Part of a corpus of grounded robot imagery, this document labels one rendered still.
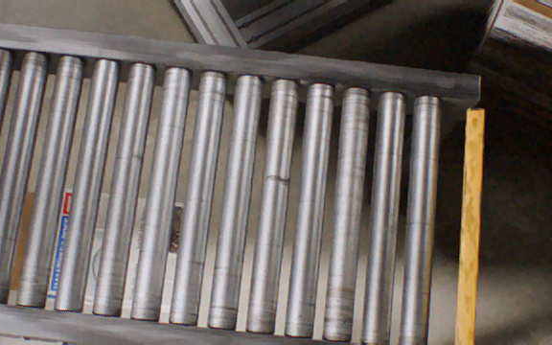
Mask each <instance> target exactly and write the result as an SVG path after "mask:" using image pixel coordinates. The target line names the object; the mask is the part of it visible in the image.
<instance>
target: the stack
mask: <svg viewBox="0 0 552 345"><path fill-rule="evenodd" d="M493 1H494V3H493ZM500 2H501V0H492V2H491V4H492V3H493V5H492V7H491V8H490V6H491V4H490V6H489V7H488V8H487V10H486V12H485V13H484V16H483V18H482V19H481V21H480V22H479V23H478V25H477V27H476V29H475V31H474V33H473V35H472V39H471V40H470V42H469V44H468V47H467V49H466V51H465V53H464V55H463V56H464V58H466V59H465V62H466V60H467V58H469V57H470V58H469V60H467V62H466V65H465V67H464V64H465V62H464V64H463V66H462V68H461V70H460V73H461V71H462V69H463V67H464V69H463V71H462V72H465V73H469V75H474V76H480V79H481V80H482V81H484V82H488V83H490V84H492V85H494V86H496V87H499V89H501V90H503V91H505V92H508V93H510V94H512V95H515V96H517V97H519V98H521V99H523V100H525V101H526V102H528V103H529V104H532V105H534V106H536V107H539V108H541V109H543V110H545V111H547V112H549V113H551V114H552V75H549V74H547V73H545V72H542V71H541V70H539V69H536V68H533V67H531V66H529V64H527V63H524V62H522V61H520V60H518V59H515V58H512V57H509V56H506V55H504V54H502V53H499V51H498V50H496V49H494V48H490V47H488V46H486V45H484V44H483V43H484V41H486V40H485V38H486V36H487V34H488V31H489V29H490V27H491V25H492V22H493V20H494V18H495V20H494V23H493V26H492V27H491V29H490V32H489V35H488V37H487V38H488V39H491V40H494V41H496V42H499V43H501V44H503V45H506V46H508V47H510V48H513V50H515V51H518V52H521V53H523V54H525V55H527V56H529V57H531V58H535V59H537V60H541V61H543V62H544V63H545V64H548V65H550V66H552V20H551V18H548V17H546V16H544V15H542V14H540V13H537V12H535V11H532V10H529V9H526V8H524V7H522V5H521V4H518V3H516V2H514V1H512V0H502V2H501V4H500ZM536 2H538V3H541V4H543V5H544V6H546V7H549V8H551V9H552V0H536ZM499 4H500V7H499V9H498V6H499ZM489 9H490V10H489ZM497 9H498V13H497V15H496V17H495V14H496V11H497ZM487 14H488V17H487V19H486V21H485V23H484V20H485V18H486V16H487ZM483 23H484V26H483V28H482V30H481V31H480V29H481V27H482V25H483ZM479 31H480V32H479ZM476 39H477V40H476ZM475 41H476V42H475ZM474 42H475V44H474ZM473 45H474V46H473ZM472 47H473V49H472ZM470 53H471V56H470ZM502 107H503V108H506V109H509V110H511V111H513V112H515V113H516V114H518V115H521V116H523V117H525V118H527V119H530V120H532V122H535V123H537V124H539V125H541V126H543V127H547V128H549V129H551V130H552V122H551V121H549V120H547V118H545V117H543V116H541V115H539V114H537V113H535V112H533V111H531V110H528V109H525V108H523V107H521V106H519V105H517V104H516V103H514V102H511V101H509V100H507V99H504V98H502V97H500V96H497V95H496V94H494V93H492V92H490V91H488V90H486V88H482V87H480V96H479V102H478V103H477V104H476V105H475V107H474V108H481V109H484V110H485V114H486V115H488V116H490V117H492V118H495V119H497V120H498V121H500V122H502V124H505V125H508V126H510V127H513V128H515V129H517V130H520V131H522V132H524V133H526V134H529V135H531V136H534V137H536V139H538V140H540V141H542V142H544V143H546V144H548V145H550V146H552V132H550V131H548V130H546V129H544V128H541V127H539V126H536V125H534V124H532V123H528V122H526V120H524V119H522V118H520V117H519V116H516V115H514V114H512V113H510V112H508V111H506V110H502V109H501V108H502Z"/></svg>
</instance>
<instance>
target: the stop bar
mask: <svg viewBox="0 0 552 345"><path fill-rule="evenodd" d="M484 126H485V110H484V109H481V108H472V106H471V107H469V109H468V110H467V126H466V147H465V169H464V191H463V212H462V233H460V254H459V276H458V297H457V318H456V339H454V345H473V344H474V333H475V320H476V318H477V313H476V296H477V271H478V247H479V223H480V220H481V199H482V175H483V150H484V147H485V143H484Z"/></svg>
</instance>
